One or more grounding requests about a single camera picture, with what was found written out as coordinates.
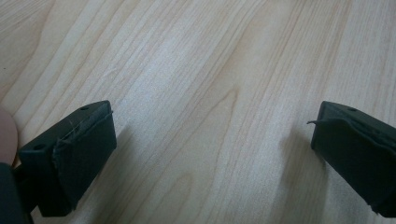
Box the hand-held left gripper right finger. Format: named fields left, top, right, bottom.
left=306, top=100, right=396, bottom=218

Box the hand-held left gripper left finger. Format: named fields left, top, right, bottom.
left=18, top=100, right=118, bottom=217

